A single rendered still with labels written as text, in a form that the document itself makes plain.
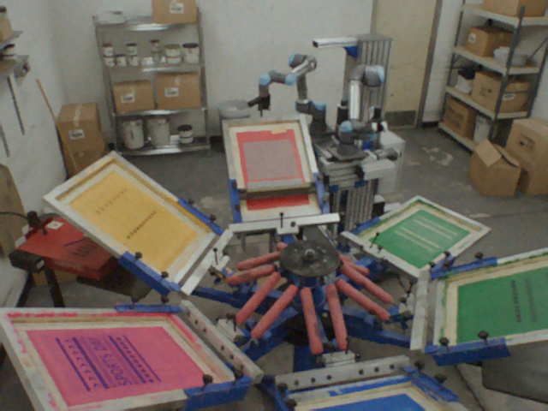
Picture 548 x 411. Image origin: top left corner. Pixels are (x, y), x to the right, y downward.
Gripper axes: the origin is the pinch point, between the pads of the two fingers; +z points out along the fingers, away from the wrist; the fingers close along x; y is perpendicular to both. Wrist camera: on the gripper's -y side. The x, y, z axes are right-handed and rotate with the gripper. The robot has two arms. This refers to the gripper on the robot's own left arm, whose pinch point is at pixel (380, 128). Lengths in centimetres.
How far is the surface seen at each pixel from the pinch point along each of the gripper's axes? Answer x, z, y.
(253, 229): 80, 35, 43
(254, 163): 81, -13, 23
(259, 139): 79, -31, 13
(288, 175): 60, -10, 31
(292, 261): 54, 86, 30
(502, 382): -38, 122, 78
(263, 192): 74, 13, 30
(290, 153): 58, -25, 23
